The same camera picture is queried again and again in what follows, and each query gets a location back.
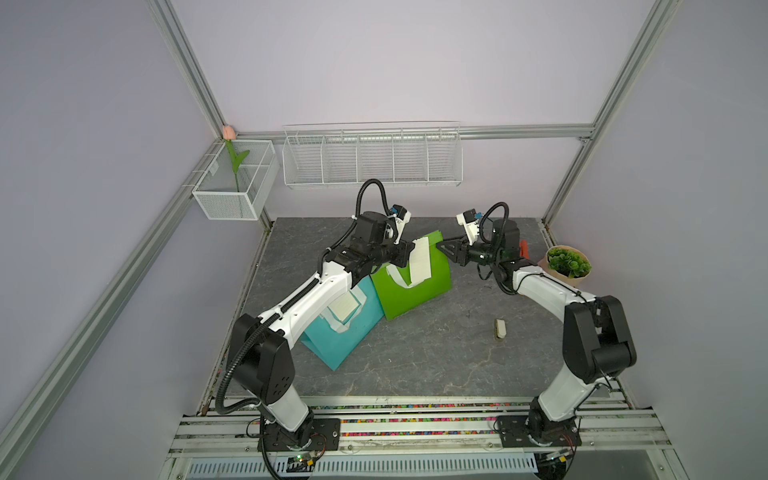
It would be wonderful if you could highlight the pink artificial tulip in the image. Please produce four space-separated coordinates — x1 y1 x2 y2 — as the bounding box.
222 125 250 192

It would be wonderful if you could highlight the white wire wall shelf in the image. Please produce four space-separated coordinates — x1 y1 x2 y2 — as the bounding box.
282 121 464 189

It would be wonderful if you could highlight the teal paper bag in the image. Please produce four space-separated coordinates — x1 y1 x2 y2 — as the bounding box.
300 277 384 371

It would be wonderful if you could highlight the beige mini stapler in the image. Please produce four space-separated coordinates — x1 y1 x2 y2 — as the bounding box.
494 319 507 339

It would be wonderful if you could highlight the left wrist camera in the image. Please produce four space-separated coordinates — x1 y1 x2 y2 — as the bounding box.
388 204 411 244

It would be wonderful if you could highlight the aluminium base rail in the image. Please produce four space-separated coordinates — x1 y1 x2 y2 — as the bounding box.
161 393 687 479

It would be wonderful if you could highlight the green paper bag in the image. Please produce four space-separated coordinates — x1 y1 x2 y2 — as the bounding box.
371 230 452 320

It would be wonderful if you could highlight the white mesh corner basket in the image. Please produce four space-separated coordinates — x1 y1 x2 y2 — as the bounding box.
192 140 280 221

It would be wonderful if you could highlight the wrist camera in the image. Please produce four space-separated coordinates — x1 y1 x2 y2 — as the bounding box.
388 204 411 244
456 209 483 245

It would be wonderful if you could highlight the beige pot green plant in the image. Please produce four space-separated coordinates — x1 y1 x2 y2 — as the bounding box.
538 245 592 286

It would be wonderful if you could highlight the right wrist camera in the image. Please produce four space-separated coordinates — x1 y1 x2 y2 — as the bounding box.
456 209 483 245

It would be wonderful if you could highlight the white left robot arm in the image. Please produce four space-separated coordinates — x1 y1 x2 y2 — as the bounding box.
214 205 415 448

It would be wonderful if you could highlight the cream lined receipt paper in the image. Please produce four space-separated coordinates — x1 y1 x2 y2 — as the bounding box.
326 290 367 331

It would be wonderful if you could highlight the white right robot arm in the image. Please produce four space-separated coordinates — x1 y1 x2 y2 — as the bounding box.
437 220 637 446

